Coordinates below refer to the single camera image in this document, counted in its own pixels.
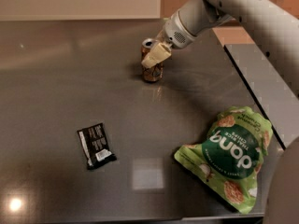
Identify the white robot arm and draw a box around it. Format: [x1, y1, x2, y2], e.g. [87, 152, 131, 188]
[142, 0, 299, 224]

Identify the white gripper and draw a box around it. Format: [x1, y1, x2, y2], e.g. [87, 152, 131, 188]
[141, 11, 195, 68]

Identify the grey side table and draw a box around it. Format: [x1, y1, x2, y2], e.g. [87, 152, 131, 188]
[224, 44, 299, 148]

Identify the orange soda can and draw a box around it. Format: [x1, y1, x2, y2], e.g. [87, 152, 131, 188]
[141, 38, 164, 83]

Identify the black snack wrapper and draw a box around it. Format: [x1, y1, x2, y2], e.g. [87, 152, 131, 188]
[77, 123, 117, 170]

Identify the green rice chips bag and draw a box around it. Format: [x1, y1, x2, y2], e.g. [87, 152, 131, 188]
[174, 106, 273, 214]

